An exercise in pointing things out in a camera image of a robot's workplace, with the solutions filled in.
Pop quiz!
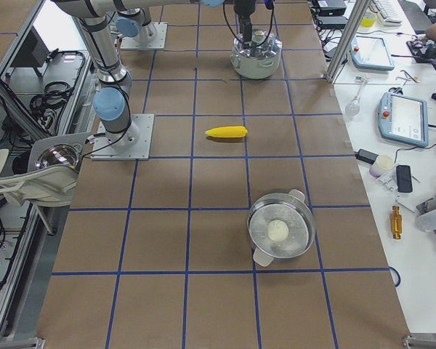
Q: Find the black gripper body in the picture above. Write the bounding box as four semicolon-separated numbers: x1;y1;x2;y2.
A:
233;0;256;17

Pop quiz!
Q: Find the glass lid with gold knob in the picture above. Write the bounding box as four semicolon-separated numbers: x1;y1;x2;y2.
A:
232;28;282;60

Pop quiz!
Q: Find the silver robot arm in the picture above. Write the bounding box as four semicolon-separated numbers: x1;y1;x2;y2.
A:
55;1;190;89
115;1;256;51

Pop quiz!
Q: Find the pale green electric pot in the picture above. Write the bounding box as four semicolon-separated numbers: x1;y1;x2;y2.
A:
230;51;281;79

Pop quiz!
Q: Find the yellow corn cob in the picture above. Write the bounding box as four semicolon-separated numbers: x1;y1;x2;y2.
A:
205;125;248;139

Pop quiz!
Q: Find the steel steamer pot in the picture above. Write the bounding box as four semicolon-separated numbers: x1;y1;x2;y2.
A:
247;189;315;267

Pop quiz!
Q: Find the teach pendant far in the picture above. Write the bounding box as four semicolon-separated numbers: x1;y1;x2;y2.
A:
350;35;395;71

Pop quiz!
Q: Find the teach pendant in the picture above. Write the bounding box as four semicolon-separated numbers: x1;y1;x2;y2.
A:
350;35;395;71
377;92;429;148

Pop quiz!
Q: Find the black power adapter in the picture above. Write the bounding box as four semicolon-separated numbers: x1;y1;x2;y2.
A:
355;148;379;164

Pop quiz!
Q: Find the teach pendant near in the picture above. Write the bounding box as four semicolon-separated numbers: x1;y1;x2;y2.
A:
377;92;429;148

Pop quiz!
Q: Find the white purple cup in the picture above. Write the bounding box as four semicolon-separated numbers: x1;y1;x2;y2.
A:
369;155;395;177

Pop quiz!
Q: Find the white steamed bun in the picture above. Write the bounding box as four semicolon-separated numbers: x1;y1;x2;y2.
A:
267;220;289;242

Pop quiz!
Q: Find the black smartphone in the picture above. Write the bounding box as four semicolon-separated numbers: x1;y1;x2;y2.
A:
396;165;413;193

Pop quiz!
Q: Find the steel bowl on tray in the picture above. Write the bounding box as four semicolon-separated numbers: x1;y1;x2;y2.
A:
35;144;79;169

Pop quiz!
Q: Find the gold metal connector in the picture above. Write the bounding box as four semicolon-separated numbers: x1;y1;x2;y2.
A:
389;205;403;240

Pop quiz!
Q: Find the white plastic tray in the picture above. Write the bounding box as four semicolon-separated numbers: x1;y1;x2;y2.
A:
0;132;89;206

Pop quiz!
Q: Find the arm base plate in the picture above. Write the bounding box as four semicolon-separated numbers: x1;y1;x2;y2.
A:
121;22;168;51
89;114;155;161

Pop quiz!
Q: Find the aluminium frame post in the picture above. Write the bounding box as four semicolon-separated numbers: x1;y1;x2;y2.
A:
326;0;371;83

